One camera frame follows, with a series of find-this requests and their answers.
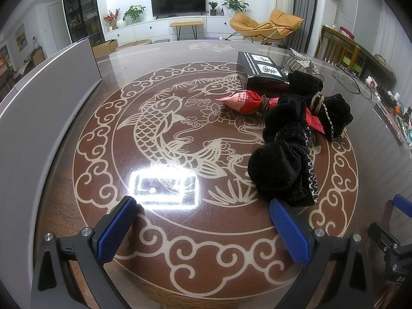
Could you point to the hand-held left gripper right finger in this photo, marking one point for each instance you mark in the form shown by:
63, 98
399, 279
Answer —
289, 231

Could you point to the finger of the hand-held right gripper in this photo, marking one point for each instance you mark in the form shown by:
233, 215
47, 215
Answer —
392, 244
404, 207

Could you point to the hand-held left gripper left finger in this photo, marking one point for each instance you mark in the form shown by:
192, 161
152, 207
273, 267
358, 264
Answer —
114, 228

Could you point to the small red packet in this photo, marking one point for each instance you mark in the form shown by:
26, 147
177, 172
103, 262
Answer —
315, 122

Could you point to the red packet with straw tie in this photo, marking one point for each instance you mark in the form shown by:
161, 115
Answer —
244, 101

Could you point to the long black box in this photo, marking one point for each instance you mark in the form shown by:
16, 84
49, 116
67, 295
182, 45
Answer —
260, 74

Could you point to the wooden desktop with koi pattern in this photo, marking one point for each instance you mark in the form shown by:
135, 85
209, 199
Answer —
225, 283

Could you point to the grey curved panel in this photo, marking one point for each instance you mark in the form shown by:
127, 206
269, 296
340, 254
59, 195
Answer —
41, 119

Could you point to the wooden chair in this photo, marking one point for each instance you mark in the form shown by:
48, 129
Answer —
338, 48

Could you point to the brown cardboard box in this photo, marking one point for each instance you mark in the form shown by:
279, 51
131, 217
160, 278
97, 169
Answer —
104, 48

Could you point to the white television cabinet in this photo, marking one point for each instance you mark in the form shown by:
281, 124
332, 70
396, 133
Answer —
148, 29

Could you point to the white round vase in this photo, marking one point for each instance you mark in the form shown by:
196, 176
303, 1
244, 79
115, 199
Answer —
120, 23

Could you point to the orange lounge chair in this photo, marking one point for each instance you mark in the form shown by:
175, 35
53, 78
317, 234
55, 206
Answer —
257, 27

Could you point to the white door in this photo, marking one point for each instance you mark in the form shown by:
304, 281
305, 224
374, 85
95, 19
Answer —
59, 27

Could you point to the red flower arrangement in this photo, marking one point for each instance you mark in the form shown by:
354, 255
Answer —
111, 16

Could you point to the bushy green potted plant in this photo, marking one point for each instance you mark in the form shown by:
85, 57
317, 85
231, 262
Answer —
134, 13

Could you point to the orange wooden bench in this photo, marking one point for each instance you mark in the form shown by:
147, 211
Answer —
186, 23

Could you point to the black glass display cabinet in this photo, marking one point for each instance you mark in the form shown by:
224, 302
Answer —
82, 9

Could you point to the grey curtain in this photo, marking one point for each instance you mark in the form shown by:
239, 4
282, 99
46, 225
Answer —
305, 6

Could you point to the large leafy potted plant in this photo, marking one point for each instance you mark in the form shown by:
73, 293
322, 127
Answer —
235, 4

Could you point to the black television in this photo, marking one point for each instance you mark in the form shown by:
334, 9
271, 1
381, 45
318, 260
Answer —
178, 1

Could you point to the small potted plant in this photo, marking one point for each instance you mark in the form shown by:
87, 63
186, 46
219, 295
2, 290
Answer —
212, 6

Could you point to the thin-frame eyeglasses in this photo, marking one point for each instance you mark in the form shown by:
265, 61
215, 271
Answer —
354, 88

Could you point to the framed wall painting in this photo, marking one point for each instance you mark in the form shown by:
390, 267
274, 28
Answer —
20, 36

